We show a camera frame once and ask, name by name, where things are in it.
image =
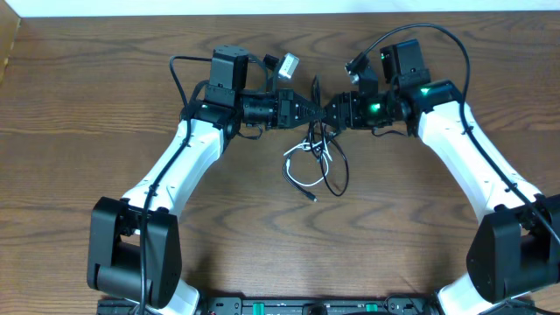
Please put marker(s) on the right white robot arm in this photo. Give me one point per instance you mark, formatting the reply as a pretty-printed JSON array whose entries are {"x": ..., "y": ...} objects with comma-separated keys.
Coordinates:
[{"x": 515, "y": 250}]

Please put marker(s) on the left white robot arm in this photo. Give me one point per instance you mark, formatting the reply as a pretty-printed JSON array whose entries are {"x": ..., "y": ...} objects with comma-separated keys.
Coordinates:
[{"x": 134, "y": 247}]

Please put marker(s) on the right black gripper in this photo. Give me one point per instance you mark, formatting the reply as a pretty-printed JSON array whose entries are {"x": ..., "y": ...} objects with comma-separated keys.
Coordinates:
[{"x": 348, "y": 111}]

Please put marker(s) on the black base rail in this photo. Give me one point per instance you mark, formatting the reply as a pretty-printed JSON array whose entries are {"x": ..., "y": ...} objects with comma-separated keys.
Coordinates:
[{"x": 395, "y": 304}]

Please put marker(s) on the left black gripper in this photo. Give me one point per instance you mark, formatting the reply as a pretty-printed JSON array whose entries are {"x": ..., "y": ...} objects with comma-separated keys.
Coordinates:
[{"x": 285, "y": 109}]

